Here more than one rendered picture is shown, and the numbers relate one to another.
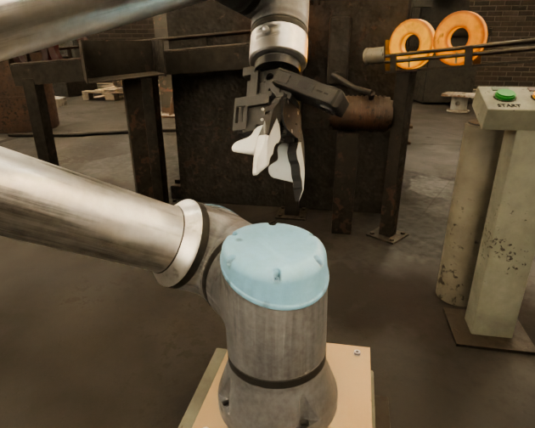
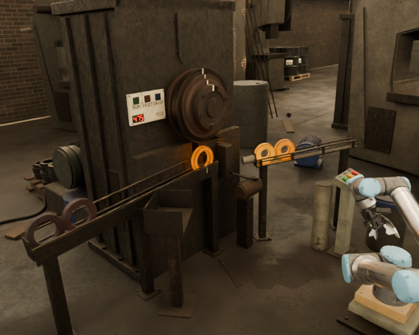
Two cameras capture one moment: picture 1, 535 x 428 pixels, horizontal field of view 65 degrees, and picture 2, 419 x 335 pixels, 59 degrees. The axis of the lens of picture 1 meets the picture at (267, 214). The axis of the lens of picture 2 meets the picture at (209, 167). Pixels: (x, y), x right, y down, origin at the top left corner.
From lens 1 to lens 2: 2.10 m
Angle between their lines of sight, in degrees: 52
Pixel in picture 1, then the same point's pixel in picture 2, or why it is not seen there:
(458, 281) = (325, 240)
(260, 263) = (406, 257)
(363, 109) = (255, 186)
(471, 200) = (327, 211)
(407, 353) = not seen: hidden behind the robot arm
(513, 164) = (350, 198)
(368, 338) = (333, 276)
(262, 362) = not seen: hidden behind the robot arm
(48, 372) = not seen: outside the picture
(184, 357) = (322, 324)
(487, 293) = (346, 239)
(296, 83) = (382, 210)
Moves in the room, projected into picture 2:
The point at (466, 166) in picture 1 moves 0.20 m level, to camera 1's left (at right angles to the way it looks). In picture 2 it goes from (324, 201) to (314, 212)
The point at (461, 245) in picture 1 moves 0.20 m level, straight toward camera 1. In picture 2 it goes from (325, 227) to (347, 240)
